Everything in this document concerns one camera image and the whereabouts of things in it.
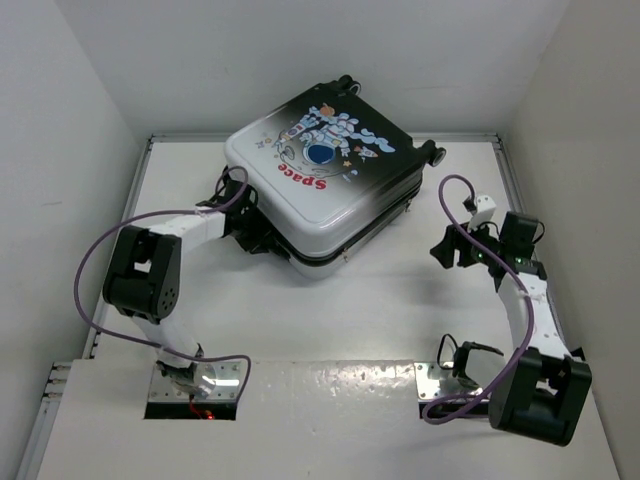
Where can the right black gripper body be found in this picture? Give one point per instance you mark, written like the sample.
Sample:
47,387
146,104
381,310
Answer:
470,252

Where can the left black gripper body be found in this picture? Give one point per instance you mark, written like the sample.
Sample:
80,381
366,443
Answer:
252,235

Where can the white kids suitcase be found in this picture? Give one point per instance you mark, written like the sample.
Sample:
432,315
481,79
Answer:
330,171

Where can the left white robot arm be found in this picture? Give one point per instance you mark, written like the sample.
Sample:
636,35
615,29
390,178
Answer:
143,279

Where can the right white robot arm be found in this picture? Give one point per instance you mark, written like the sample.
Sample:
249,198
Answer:
541,391

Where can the white front board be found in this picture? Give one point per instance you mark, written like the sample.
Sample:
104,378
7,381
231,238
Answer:
298,420

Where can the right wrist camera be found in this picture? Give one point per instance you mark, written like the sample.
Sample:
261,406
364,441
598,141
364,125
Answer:
481,207

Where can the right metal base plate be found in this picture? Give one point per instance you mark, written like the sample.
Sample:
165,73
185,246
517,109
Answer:
432,381

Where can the metal base plate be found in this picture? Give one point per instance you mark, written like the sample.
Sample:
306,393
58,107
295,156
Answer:
432,381
213,383

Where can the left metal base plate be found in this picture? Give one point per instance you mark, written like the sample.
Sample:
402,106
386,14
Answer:
213,383

